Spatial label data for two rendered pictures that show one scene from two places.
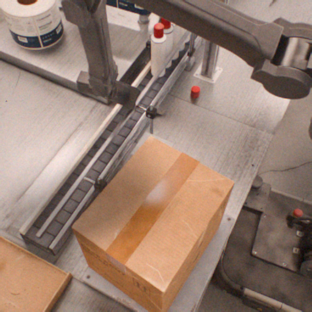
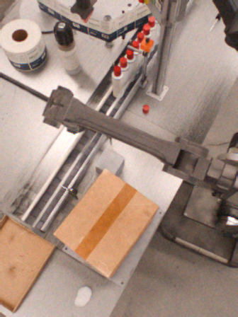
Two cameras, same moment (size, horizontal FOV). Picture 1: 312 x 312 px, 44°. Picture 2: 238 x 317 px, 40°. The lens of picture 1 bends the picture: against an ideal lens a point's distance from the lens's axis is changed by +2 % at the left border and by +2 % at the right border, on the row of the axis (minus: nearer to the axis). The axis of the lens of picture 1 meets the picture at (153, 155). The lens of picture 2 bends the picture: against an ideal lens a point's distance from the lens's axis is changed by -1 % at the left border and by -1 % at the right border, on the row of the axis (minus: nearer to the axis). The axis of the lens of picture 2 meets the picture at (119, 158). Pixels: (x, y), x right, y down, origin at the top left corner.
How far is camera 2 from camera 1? 0.43 m
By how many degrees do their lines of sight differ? 14
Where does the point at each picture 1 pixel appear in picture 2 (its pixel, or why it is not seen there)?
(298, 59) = (188, 168)
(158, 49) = (117, 83)
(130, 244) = (89, 247)
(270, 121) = (199, 135)
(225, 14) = (144, 140)
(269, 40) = (171, 155)
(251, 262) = (183, 220)
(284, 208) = not seen: hidden behind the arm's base
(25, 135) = (21, 142)
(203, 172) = (139, 199)
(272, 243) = (199, 207)
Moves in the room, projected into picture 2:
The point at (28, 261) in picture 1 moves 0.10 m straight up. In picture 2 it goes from (28, 235) to (22, 233)
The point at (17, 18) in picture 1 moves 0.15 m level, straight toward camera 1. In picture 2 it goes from (13, 54) to (20, 79)
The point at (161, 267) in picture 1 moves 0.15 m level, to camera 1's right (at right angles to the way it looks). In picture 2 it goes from (108, 262) to (152, 264)
